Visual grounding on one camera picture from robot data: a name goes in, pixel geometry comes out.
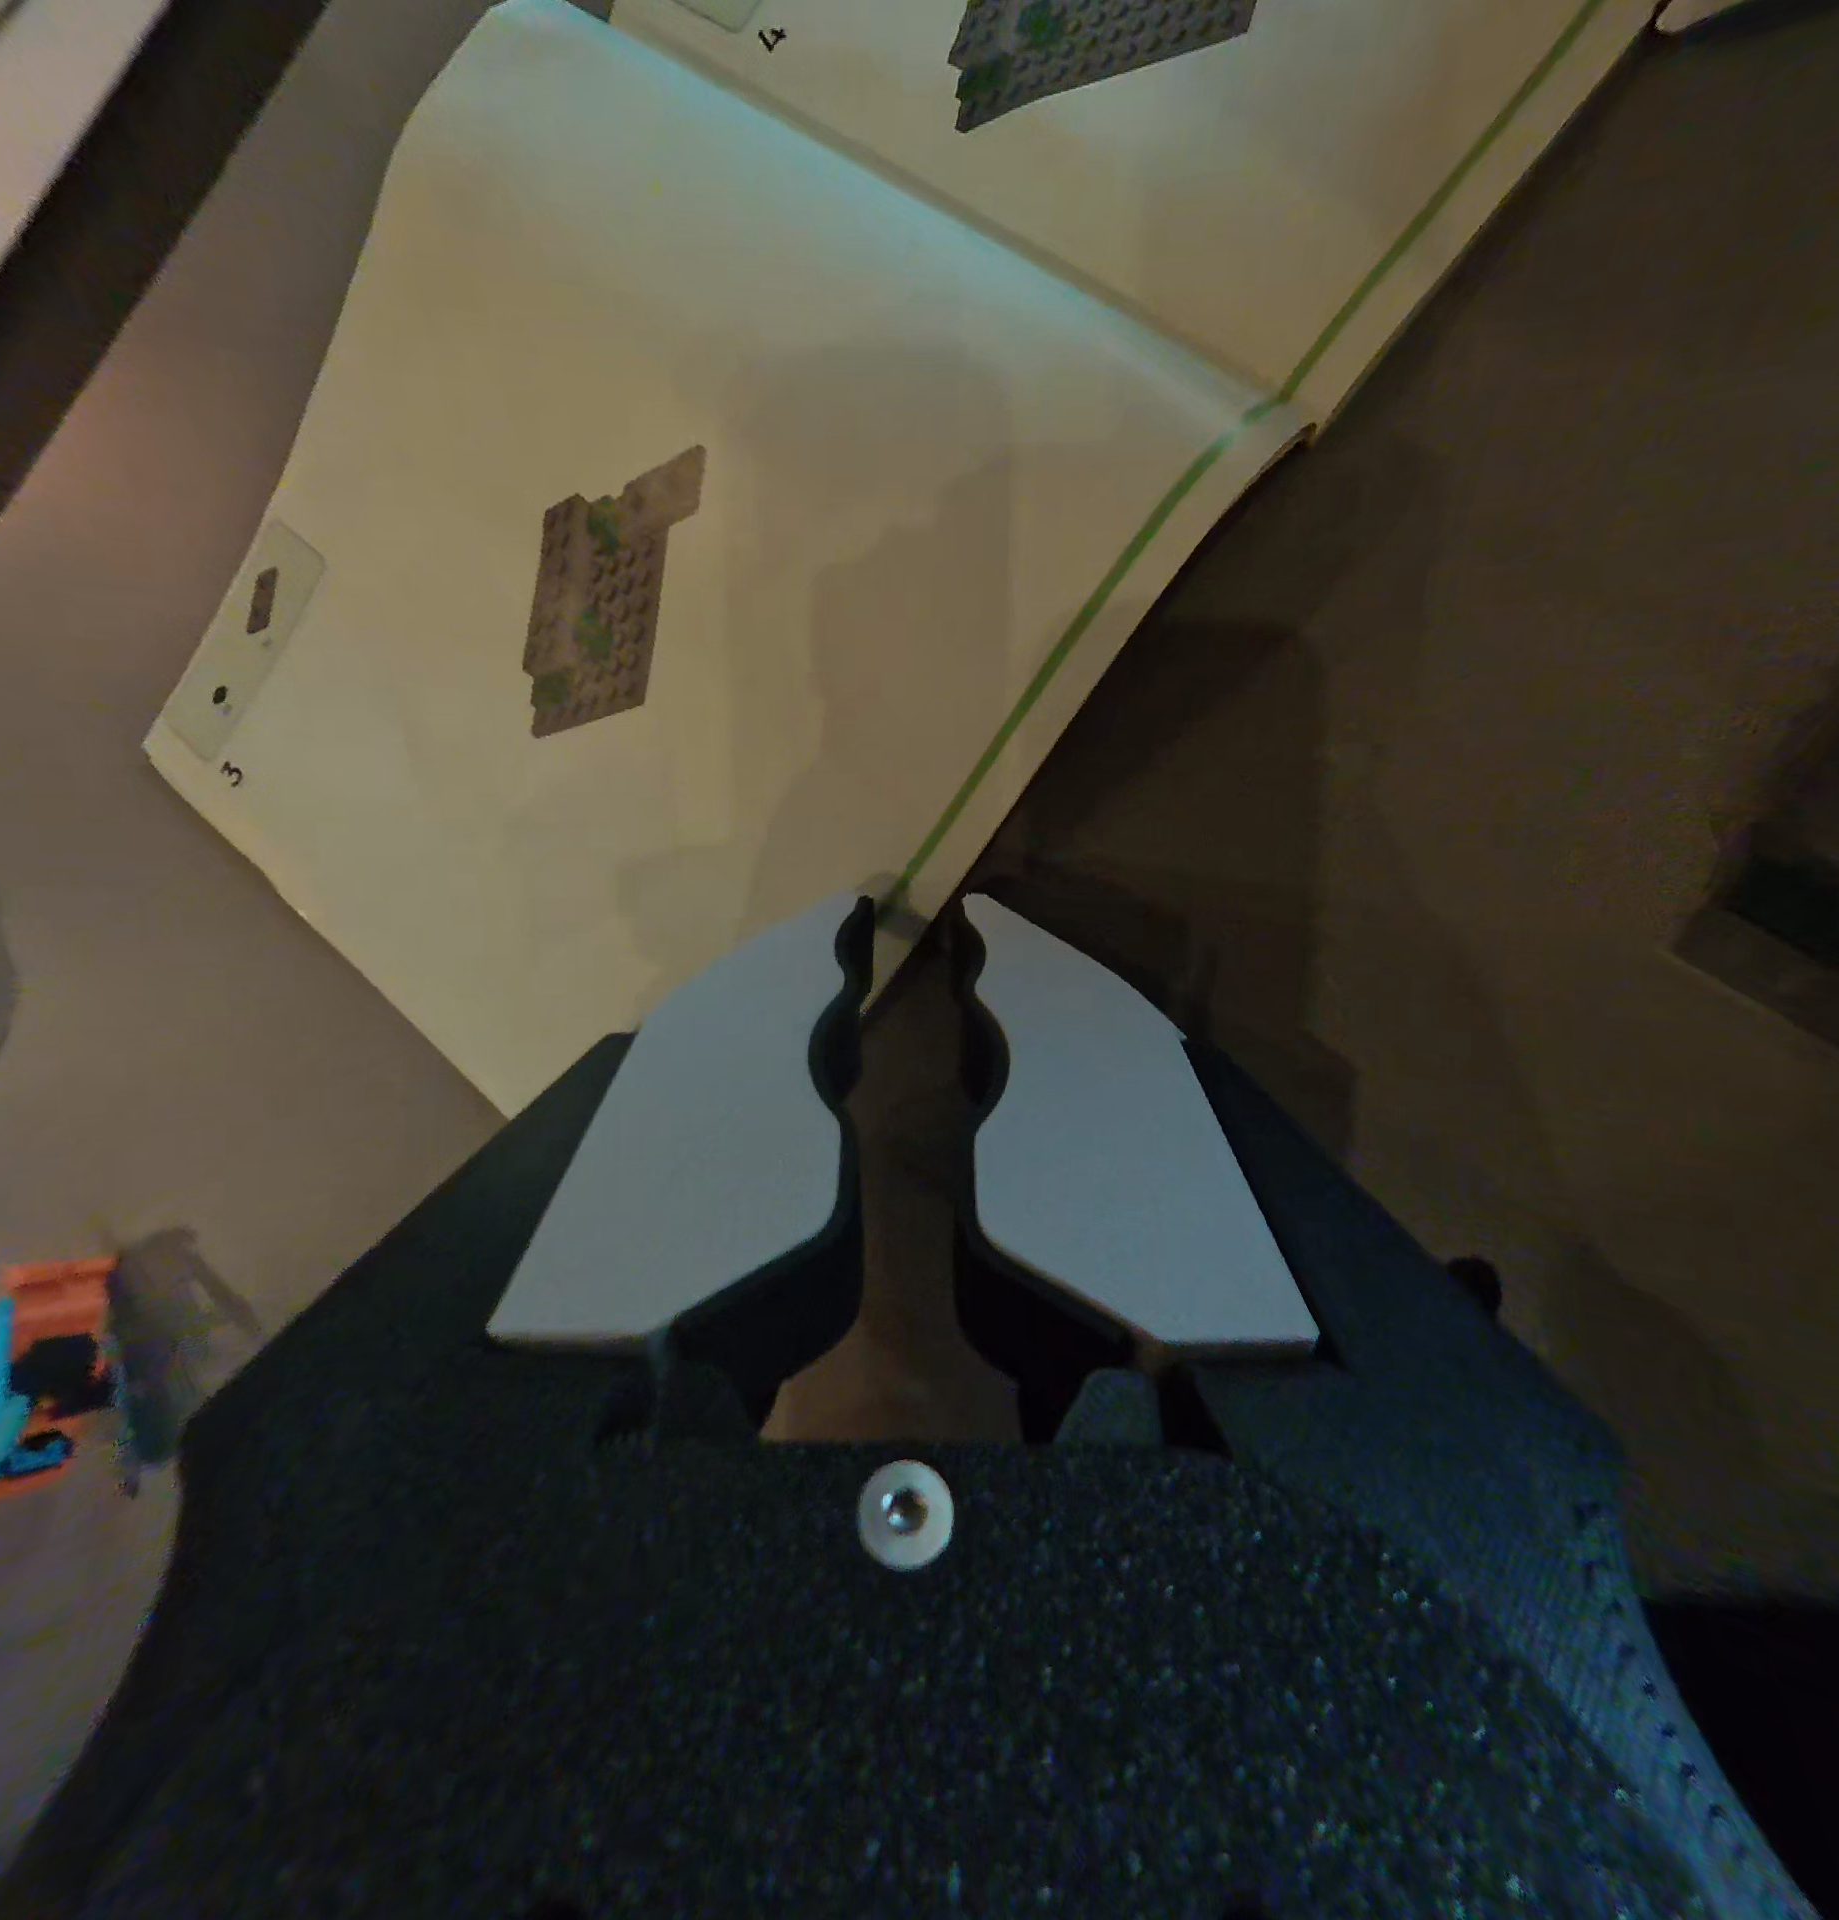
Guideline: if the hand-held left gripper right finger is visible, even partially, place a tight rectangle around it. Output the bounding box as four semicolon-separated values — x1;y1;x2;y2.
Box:
941;891;1322;1445

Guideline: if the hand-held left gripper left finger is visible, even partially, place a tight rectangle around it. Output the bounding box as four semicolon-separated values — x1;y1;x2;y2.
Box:
487;891;876;1433

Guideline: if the brick building instruction booklet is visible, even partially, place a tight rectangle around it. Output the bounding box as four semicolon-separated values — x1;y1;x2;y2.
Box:
141;0;1663;1118

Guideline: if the orange and teal brick figure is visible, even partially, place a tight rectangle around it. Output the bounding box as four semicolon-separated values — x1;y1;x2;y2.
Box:
0;1252;187;1505

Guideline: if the grey brick baseplate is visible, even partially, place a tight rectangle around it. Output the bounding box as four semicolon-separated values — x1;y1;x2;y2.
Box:
1671;841;1839;1040

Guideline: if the white tray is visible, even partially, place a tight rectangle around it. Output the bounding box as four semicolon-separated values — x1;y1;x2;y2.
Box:
0;0;172;323

